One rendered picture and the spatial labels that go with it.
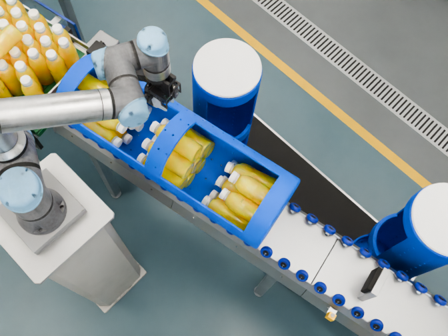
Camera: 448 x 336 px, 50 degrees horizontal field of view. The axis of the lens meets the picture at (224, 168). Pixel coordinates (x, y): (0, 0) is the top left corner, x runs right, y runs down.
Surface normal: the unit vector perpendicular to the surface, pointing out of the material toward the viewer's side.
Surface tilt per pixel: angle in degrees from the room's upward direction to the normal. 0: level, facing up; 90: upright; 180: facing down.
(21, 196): 5
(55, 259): 0
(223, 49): 0
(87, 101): 22
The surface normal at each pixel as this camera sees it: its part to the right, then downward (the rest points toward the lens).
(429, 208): 0.04, -0.36
